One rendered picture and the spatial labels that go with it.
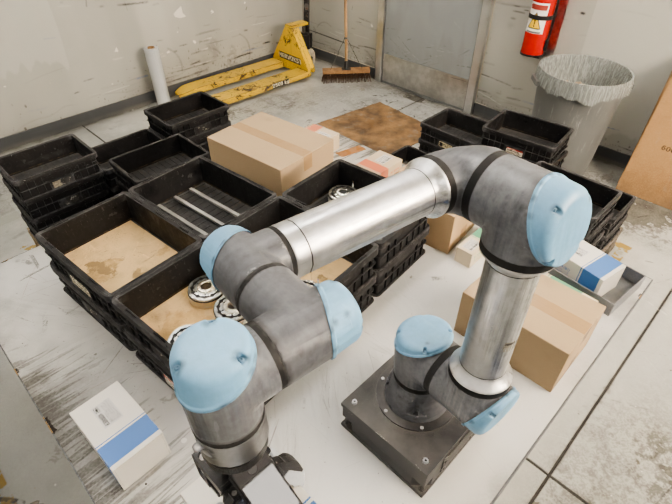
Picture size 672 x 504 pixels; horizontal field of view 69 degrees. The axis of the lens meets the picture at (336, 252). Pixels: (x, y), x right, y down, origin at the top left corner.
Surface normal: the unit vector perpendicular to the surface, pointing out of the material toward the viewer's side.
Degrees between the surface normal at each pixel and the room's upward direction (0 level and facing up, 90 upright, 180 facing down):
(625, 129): 90
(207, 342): 0
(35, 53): 90
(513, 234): 93
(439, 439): 2
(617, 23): 90
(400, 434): 2
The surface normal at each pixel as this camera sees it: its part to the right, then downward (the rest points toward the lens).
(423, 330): -0.12, -0.82
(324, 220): 0.26, -0.51
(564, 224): 0.62, 0.37
